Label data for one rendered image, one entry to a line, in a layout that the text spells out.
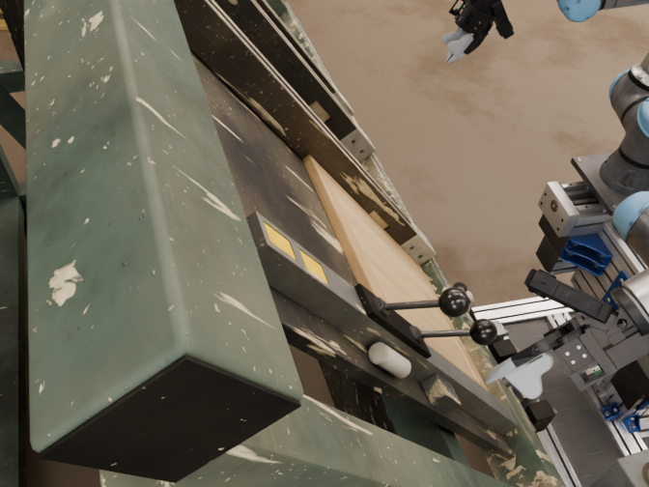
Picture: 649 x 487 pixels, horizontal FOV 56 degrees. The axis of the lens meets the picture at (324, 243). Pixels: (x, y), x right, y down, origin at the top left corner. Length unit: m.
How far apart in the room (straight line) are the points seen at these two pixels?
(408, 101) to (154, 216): 3.48
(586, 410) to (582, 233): 0.76
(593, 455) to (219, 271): 2.06
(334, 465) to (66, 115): 0.30
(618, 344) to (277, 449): 0.55
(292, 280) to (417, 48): 3.68
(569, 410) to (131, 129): 2.12
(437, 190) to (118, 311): 2.94
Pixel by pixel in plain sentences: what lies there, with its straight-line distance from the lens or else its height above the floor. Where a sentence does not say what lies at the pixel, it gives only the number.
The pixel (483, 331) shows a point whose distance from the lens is 0.88.
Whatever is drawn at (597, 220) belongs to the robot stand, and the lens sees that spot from 1.85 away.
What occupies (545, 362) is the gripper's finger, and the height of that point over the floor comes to 1.46.
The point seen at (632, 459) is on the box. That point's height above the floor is 0.93.
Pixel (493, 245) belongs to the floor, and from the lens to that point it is 3.01.
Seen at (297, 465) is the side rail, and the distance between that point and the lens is 0.42.
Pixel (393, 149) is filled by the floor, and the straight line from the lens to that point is 3.40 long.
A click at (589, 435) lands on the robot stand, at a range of 2.34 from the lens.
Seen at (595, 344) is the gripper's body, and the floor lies 1.51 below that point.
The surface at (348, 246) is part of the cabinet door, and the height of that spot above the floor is 1.35.
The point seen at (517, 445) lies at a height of 0.89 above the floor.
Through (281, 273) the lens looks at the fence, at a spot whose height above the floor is 1.62.
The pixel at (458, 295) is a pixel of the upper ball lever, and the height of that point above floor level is 1.54.
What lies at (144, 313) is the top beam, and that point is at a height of 1.91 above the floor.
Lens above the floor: 2.14
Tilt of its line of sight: 49 degrees down
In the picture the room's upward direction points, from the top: 4 degrees clockwise
